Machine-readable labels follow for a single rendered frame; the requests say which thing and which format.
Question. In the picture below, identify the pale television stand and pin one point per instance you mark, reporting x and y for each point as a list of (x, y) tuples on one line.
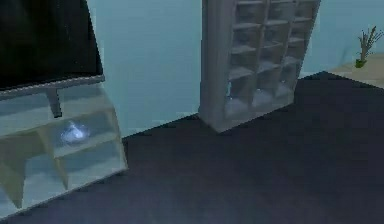
[(83, 146)]

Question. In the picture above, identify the white crumpled object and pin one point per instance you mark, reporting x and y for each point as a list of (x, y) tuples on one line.
[(74, 134)]

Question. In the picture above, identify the black television set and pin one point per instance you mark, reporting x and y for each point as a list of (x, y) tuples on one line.
[(43, 40)]

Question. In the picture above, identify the grey shelf unit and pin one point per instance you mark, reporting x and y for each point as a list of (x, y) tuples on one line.
[(216, 66)]

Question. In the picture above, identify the dry house plant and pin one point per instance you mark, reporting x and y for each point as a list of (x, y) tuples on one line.
[(366, 45)]

